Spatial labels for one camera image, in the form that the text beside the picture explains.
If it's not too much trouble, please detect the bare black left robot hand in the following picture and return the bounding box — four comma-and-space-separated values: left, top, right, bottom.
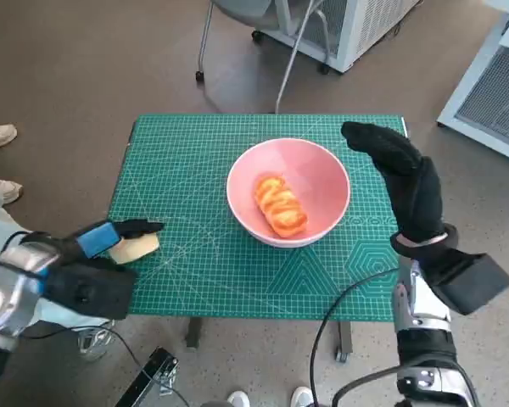
76, 218, 166, 259

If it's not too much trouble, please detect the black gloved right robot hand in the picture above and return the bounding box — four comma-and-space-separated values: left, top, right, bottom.
341, 120, 445, 245

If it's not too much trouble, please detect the round pale toy bun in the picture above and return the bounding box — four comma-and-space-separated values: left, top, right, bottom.
109, 232, 161, 266

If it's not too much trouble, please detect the pink bowl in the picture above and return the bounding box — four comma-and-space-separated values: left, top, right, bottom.
226, 138, 351, 249

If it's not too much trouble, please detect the orange twisted toy bread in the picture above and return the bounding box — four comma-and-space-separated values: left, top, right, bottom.
253, 172, 309, 238

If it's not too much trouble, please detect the person's grey sneaker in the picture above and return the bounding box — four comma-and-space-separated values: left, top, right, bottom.
76, 326, 114, 361

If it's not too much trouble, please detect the person's beige shoe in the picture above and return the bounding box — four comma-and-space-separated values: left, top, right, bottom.
0, 123, 18, 158
0, 176, 25, 207

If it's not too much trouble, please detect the large white vented cabinet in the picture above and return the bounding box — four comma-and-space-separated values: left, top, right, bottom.
436, 12, 509, 166

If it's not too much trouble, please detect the green cutting mat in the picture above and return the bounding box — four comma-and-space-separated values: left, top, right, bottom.
109, 112, 412, 322

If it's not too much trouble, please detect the black table leg with caster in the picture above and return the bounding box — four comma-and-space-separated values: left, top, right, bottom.
334, 321, 353, 362

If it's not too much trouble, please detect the person's white shoe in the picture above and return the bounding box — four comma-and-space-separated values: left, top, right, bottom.
290, 385, 317, 407
227, 389, 251, 407

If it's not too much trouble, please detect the grey office chair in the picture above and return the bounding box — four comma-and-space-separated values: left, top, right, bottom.
194, 0, 330, 114

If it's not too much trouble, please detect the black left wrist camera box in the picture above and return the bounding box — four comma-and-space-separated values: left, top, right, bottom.
46, 256, 137, 320

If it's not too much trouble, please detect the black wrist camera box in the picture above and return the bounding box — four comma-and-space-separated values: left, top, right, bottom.
46, 256, 137, 320
432, 249, 509, 315

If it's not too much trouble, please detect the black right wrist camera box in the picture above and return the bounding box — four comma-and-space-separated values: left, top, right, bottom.
432, 249, 509, 315

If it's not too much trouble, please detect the black floor cable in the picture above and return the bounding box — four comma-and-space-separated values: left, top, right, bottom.
20, 324, 154, 370

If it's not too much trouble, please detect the black metal frame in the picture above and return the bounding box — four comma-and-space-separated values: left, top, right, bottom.
114, 346, 180, 407

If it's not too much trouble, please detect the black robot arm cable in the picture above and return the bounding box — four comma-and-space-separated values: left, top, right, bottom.
333, 366, 404, 407
309, 266, 402, 407

